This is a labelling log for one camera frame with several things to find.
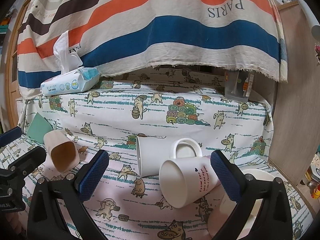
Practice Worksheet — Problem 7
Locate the white mug with text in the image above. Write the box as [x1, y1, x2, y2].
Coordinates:
[159, 157, 220, 209]

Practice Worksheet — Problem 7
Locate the cat print bedsheet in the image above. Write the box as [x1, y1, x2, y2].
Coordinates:
[0, 65, 313, 240]

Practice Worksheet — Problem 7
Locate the clear plastic container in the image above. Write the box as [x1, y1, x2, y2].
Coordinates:
[225, 70, 255, 103]

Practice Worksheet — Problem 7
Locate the baby wipes pack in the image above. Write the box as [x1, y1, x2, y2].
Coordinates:
[40, 31, 100, 96]

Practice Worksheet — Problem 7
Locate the striped Paris blanket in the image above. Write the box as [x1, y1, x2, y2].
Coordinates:
[17, 0, 287, 99]

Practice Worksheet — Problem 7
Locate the white mug with handle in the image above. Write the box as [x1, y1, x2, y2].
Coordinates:
[136, 136, 202, 177]

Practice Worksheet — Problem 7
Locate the wooden board panel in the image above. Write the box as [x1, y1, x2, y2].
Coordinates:
[269, 3, 319, 185]

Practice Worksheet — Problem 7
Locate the wooden door frame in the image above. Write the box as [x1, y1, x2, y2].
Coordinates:
[2, 0, 31, 131]

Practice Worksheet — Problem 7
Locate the beige square cup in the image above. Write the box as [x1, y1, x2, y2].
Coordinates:
[43, 130, 80, 173]

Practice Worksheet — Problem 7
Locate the white cup at bottom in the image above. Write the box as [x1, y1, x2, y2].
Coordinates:
[207, 193, 236, 237]

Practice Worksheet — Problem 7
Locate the mint green cup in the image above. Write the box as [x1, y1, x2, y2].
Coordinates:
[27, 113, 53, 144]

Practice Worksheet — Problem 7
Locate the white tube handle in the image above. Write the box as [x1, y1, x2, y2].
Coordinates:
[298, 0, 320, 41]

